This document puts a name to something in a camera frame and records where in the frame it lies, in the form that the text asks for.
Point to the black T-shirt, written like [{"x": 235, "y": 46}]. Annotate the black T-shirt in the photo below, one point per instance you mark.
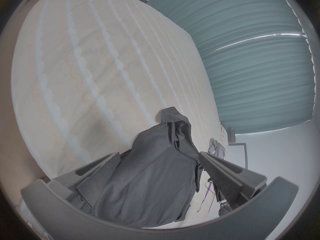
[{"x": 150, "y": 179}]

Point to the blue-green curtain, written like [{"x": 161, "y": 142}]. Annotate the blue-green curtain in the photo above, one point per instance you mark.
[
  {"x": 262, "y": 84},
  {"x": 225, "y": 16}
]

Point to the grey garment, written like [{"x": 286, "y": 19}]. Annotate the grey garment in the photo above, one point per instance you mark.
[{"x": 217, "y": 147}]

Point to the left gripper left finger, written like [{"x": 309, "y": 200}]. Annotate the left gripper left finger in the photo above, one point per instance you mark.
[{"x": 90, "y": 170}]

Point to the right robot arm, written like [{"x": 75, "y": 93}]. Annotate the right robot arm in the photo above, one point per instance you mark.
[{"x": 225, "y": 205}]

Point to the pile of clothes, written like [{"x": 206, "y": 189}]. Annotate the pile of clothes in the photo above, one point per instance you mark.
[{"x": 207, "y": 192}]

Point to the grey bedside table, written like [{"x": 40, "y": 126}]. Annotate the grey bedside table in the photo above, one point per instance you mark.
[{"x": 231, "y": 134}]

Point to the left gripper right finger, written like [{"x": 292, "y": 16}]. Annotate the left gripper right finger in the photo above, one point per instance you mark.
[{"x": 225, "y": 179}]

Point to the bed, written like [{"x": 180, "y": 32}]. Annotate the bed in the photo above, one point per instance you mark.
[{"x": 87, "y": 71}]

